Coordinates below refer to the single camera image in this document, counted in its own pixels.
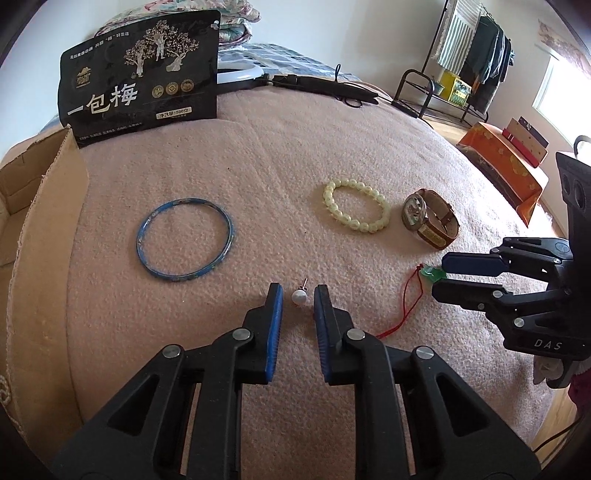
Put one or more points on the dark hanging clothes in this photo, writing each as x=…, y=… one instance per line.
x=489, y=60

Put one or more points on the black snack bag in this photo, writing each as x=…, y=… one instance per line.
x=138, y=92

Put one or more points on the white pearl stud earring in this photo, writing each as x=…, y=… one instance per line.
x=299, y=297

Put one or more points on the striped hanging cloth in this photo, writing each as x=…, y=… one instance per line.
x=455, y=41

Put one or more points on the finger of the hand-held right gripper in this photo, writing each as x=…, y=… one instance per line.
x=461, y=294
x=471, y=264

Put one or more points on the folded floral quilt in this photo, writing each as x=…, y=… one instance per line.
x=240, y=23

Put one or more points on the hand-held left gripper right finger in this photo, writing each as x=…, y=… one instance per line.
x=322, y=323

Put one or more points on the yellow green box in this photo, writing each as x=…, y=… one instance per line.
x=455, y=87

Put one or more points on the person's right forearm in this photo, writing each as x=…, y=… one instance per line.
x=581, y=392

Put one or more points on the black metal floor rack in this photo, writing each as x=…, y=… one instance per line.
x=411, y=76

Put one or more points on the blue plaid bedsheet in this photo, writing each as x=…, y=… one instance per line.
x=286, y=57

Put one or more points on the cardboard box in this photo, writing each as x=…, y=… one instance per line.
x=46, y=277

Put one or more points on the blue bangle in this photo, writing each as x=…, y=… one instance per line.
x=140, y=244

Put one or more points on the window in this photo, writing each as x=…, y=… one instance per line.
x=568, y=87

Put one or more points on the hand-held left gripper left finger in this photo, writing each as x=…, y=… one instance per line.
x=275, y=323

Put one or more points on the person's right hand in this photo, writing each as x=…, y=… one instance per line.
x=547, y=368

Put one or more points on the black clothes rack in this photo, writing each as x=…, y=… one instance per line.
x=445, y=18

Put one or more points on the red and blue card box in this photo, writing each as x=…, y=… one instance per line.
x=526, y=141

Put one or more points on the pink blanket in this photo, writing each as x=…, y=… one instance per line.
x=277, y=161

